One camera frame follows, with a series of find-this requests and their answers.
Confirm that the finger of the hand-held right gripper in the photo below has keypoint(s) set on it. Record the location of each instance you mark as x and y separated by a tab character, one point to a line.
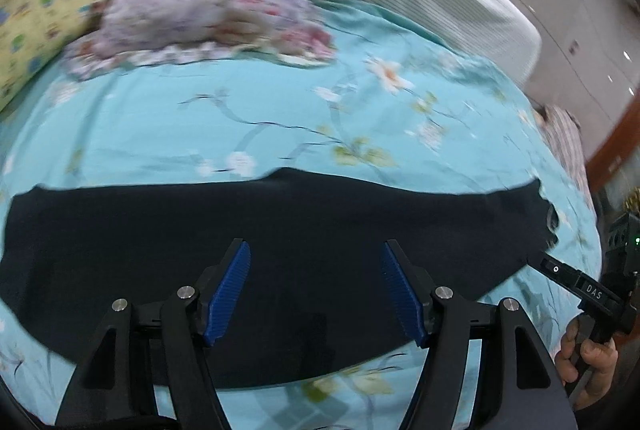
575	277

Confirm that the person's right hand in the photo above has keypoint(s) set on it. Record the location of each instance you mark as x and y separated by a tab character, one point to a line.
597	365

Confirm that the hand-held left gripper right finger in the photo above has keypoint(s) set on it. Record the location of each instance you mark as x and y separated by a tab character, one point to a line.
402	295

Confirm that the pink plaid cloth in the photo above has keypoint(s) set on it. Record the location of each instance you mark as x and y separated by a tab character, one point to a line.
562	145

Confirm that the teal floral bed sheet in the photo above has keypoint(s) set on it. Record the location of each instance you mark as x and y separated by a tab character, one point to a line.
200	110

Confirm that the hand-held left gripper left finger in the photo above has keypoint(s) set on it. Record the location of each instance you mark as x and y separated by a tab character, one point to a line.
230	290

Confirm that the brown wooden furniture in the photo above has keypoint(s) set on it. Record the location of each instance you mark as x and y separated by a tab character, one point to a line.
612	150

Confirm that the black pants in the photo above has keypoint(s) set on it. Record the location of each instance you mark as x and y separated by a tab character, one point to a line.
300	220

